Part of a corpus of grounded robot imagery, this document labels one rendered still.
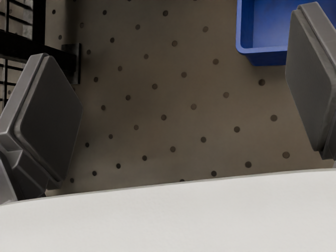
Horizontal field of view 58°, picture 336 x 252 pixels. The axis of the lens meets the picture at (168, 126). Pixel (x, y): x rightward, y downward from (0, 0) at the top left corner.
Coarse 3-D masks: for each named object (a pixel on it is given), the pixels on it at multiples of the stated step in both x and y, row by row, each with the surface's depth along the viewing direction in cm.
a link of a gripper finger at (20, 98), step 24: (24, 72) 10; (48, 72) 11; (24, 96) 9; (48, 96) 10; (72, 96) 12; (0, 120) 9; (24, 120) 9; (48, 120) 10; (72, 120) 12; (0, 144) 9; (24, 144) 9; (48, 144) 10; (72, 144) 12; (24, 168) 9; (48, 168) 10; (24, 192) 9
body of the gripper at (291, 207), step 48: (96, 192) 6; (144, 192) 6; (192, 192) 6; (240, 192) 5; (288, 192) 5; (0, 240) 6; (48, 240) 5; (96, 240) 5; (144, 240) 5; (192, 240) 5; (240, 240) 5; (288, 240) 5
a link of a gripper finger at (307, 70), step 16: (304, 16) 9; (320, 16) 9; (304, 32) 9; (320, 32) 8; (288, 48) 11; (304, 48) 9; (320, 48) 8; (288, 64) 11; (304, 64) 9; (320, 64) 8; (288, 80) 11; (304, 80) 9; (320, 80) 8; (304, 96) 10; (320, 96) 8; (304, 112) 10; (320, 112) 8; (304, 128) 10; (320, 128) 9; (320, 144) 9
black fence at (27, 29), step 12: (12, 0) 46; (24, 0) 49; (36, 0) 49; (0, 12) 44; (24, 12) 49; (36, 12) 49; (24, 24) 49; (36, 24) 49; (24, 36) 49; (36, 36) 49; (12, 84) 47
